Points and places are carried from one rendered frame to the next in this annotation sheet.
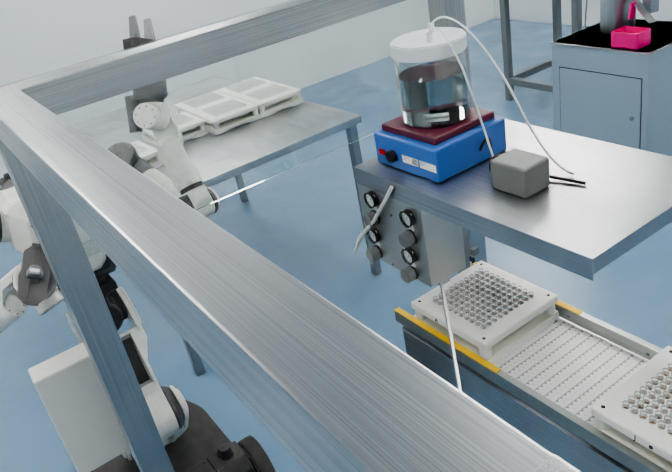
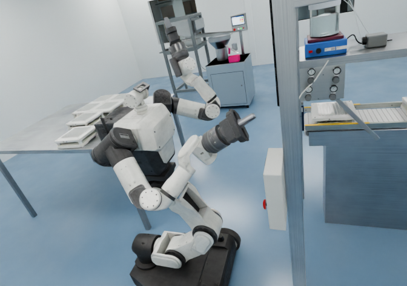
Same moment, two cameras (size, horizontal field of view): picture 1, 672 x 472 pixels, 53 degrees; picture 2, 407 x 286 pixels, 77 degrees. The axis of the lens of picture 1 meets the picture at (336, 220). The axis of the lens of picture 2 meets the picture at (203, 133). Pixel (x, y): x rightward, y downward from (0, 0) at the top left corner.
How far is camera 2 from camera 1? 1.38 m
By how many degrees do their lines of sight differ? 32
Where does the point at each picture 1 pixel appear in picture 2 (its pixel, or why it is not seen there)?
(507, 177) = (378, 40)
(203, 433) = not seen: hidden behind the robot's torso
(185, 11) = (14, 89)
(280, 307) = not seen: outside the picture
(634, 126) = (243, 88)
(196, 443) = not seen: hidden behind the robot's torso
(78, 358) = (280, 159)
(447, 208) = (364, 56)
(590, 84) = (223, 77)
